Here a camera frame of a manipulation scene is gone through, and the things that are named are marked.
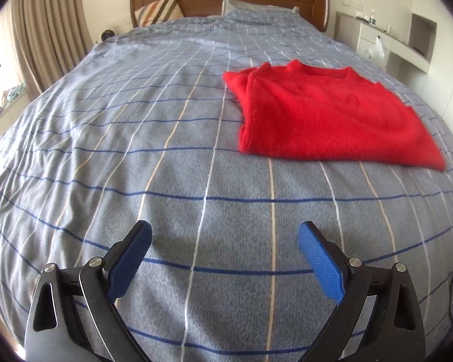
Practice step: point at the white wall plate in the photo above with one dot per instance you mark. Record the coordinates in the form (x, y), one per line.
(351, 4)

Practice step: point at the white plastic bag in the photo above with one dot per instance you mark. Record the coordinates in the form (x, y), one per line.
(376, 54)

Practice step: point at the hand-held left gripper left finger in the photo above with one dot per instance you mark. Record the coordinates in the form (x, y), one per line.
(130, 260)

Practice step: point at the beige curtain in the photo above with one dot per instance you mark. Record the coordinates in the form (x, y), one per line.
(49, 34)

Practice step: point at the small round black device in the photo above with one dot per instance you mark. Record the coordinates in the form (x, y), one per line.
(107, 36)

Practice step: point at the grey plaid bed blanket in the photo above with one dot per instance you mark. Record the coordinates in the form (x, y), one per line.
(136, 139)

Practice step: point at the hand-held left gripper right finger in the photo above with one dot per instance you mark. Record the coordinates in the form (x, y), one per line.
(324, 264)

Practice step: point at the white built-in desk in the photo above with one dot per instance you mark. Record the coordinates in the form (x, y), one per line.
(400, 47)

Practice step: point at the white window cabinet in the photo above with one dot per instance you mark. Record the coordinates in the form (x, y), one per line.
(7, 117)

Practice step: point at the grey pillow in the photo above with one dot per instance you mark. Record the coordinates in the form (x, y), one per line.
(249, 6)

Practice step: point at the small dark bottle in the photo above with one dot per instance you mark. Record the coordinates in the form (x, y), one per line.
(372, 17)

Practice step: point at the red knit sweater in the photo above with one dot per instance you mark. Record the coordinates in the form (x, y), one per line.
(324, 113)

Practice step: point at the pile of clothes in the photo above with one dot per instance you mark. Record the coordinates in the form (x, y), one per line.
(14, 92)

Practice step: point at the striped pillow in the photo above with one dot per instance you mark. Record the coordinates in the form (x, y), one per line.
(158, 11)

